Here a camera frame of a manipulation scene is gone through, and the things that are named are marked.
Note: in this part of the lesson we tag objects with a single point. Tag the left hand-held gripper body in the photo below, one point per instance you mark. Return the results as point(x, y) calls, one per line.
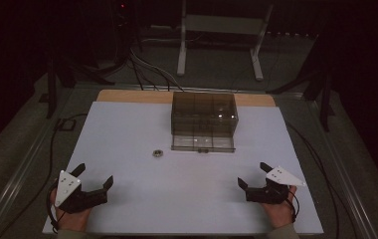
point(84, 198)

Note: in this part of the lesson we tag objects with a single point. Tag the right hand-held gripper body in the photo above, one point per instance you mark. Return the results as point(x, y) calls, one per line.
point(270, 194)

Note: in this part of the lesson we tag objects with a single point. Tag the person's right hand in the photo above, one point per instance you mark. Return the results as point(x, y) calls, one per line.
point(278, 213)

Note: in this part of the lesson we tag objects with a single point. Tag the person's left hand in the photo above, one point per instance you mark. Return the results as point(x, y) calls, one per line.
point(74, 219)

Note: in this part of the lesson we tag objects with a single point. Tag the black square floor box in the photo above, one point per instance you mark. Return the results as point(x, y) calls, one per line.
point(65, 124)

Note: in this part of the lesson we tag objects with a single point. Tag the transparent drawer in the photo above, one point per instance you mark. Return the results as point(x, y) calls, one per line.
point(203, 142)

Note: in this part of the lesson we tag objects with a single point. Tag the small metal nut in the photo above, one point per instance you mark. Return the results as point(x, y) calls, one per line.
point(157, 153)

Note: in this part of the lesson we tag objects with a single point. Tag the white table board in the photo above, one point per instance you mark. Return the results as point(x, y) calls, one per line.
point(177, 192)

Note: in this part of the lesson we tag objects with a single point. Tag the smoky transparent drawer cabinet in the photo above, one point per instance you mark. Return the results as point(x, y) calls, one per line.
point(203, 111)

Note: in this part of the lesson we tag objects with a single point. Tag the black stand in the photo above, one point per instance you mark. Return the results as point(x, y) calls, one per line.
point(51, 89)
point(324, 96)

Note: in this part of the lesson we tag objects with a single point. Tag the white metal stand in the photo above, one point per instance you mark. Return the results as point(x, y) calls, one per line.
point(223, 25)

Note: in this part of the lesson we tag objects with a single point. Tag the power strip with red light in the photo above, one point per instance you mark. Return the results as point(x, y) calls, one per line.
point(122, 13)

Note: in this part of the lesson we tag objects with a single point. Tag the aluminium floor rail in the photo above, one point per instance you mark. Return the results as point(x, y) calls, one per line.
point(18, 172)
point(346, 179)

